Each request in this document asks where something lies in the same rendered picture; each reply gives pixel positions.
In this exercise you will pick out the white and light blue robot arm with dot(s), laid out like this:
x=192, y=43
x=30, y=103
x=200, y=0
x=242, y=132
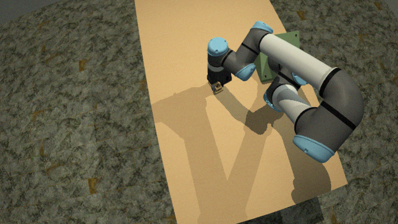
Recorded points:
x=320, y=131

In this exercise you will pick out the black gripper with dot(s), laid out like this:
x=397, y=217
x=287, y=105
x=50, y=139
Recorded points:
x=217, y=74

